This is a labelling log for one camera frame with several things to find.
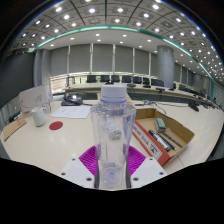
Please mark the grey whiteboard eraser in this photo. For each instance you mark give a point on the grey whiteboard eraser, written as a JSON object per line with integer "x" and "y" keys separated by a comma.
{"x": 160, "y": 124}

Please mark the cardboard box with red lid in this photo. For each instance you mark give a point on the cardboard box with red lid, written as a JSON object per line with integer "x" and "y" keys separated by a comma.
{"x": 181, "y": 131}

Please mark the clear plastic water bottle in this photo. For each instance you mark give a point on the clear plastic water bottle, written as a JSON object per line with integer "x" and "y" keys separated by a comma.
{"x": 113, "y": 113}

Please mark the long curved conference desk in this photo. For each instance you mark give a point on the long curved conference desk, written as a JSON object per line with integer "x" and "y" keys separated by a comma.
{"x": 150, "y": 90}

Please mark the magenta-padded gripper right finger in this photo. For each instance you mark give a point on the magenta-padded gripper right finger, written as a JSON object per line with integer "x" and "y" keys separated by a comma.
{"x": 148, "y": 170}

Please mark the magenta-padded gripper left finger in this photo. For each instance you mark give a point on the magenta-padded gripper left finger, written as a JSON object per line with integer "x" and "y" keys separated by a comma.
{"x": 75, "y": 171}

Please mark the round ceiling lights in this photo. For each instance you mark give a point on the round ceiling lights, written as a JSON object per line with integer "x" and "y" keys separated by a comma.
{"x": 91, "y": 10}

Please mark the black marker with white label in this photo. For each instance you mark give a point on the black marker with white label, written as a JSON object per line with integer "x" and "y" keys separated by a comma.
{"x": 159, "y": 140}

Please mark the white copy paper carton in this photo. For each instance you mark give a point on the white copy paper carton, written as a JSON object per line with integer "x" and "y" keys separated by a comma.
{"x": 35, "y": 98}

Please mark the white printed paper sheet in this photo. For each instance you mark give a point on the white printed paper sheet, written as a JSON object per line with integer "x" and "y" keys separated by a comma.
{"x": 71, "y": 111}

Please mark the flat round red coaster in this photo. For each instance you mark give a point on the flat round red coaster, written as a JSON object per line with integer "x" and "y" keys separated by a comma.
{"x": 56, "y": 125}

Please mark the black desk phone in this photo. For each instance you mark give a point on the black desk phone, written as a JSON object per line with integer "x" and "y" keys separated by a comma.
{"x": 71, "y": 100}

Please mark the row of black office chairs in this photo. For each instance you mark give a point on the row of black office chairs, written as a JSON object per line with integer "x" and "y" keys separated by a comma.
{"x": 115, "y": 78}

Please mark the brown paper envelope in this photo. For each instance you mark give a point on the brown paper envelope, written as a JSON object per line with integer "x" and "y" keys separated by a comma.
{"x": 13, "y": 128}

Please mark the white ceramic mug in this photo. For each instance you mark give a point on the white ceramic mug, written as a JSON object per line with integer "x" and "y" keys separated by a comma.
{"x": 39, "y": 116}

